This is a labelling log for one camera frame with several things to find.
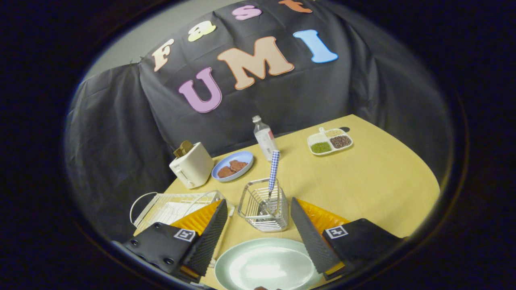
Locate dark red beans pile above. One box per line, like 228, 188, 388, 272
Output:
330, 135, 352, 149

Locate white toaster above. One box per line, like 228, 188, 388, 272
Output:
169, 142, 215, 190

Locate blue checkered handle spoon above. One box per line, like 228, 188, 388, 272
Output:
264, 150, 281, 214

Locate blue plate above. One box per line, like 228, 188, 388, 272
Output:
211, 151, 254, 182

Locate black backdrop cloth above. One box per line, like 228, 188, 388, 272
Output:
64, 0, 452, 242

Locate white divided tray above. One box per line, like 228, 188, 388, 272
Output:
307, 127, 354, 156

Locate white drain tray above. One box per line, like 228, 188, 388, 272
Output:
155, 201, 210, 226

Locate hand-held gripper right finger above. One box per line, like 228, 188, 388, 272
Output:
290, 197, 406, 281

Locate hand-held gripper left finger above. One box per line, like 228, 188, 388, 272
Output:
123, 199, 229, 282

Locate clear plastic bottle white label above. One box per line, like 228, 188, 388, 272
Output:
252, 115, 279, 162

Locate pale green plate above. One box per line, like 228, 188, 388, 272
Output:
214, 238, 325, 290

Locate metal wire basket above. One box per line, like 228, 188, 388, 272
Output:
238, 178, 290, 233

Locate white wire dish rack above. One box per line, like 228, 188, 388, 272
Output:
130, 190, 234, 235

